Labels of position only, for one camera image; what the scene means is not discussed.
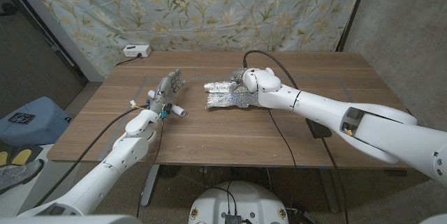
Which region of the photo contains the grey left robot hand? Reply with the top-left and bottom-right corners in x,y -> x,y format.
146,68 -> 186,119

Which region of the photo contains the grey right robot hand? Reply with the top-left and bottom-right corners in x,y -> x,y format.
228,67 -> 247,87

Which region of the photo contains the crinkled aluminum foil sheet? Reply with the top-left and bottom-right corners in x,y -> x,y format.
203,80 -> 261,110

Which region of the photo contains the white cardboard tube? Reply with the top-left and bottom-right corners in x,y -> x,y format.
147,89 -> 187,118

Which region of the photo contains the black package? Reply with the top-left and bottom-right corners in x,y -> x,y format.
305,118 -> 332,140

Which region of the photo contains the white power strip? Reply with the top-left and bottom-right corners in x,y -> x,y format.
122,44 -> 153,59

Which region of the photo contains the floral print backdrop cloth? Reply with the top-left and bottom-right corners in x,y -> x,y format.
20,0 -> 367,79

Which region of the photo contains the grey table leg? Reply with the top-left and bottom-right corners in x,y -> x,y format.
317,167 -> 342,214
140,164 -> 161,207

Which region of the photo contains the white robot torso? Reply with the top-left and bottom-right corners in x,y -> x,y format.
188,181 -> 290,224

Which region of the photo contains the blue plastic bin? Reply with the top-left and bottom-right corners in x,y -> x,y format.
0,96 -> 73,148

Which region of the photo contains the black backdrop stand pole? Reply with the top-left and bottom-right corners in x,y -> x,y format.
335,0 -> 371,52

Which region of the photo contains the grey perforated panel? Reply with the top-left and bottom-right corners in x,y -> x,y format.
0,0 -> 88,120

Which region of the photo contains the black torso connector box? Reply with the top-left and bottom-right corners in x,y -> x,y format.
223,213 -> 242,224

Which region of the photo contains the black patterned card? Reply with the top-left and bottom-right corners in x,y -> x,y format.
8,112 -> 37,125

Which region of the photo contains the black item with yellow pads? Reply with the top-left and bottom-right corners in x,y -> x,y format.
0,148 -> 35,167

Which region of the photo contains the grey sneaker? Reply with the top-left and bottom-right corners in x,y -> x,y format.
0,159 -> 45,194

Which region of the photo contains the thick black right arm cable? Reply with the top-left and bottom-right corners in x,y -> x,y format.
242,50 -> 350,224

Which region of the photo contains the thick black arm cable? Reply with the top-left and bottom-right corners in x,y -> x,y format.
33,106 -> 142,208
242,50 -> 350,224

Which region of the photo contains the black power strip cord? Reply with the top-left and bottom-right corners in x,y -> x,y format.
115,53 -> 142,67

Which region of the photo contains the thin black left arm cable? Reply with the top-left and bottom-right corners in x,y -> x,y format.
135,118 -> 165,218

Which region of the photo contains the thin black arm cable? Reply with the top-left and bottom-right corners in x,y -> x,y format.
267,108 -> 298,218
135,118 -> 165,218

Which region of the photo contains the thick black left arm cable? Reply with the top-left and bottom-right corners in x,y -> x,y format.
33,106 -> 142,208

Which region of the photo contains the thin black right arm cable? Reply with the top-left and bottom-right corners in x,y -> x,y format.
267,108 -> 298,218

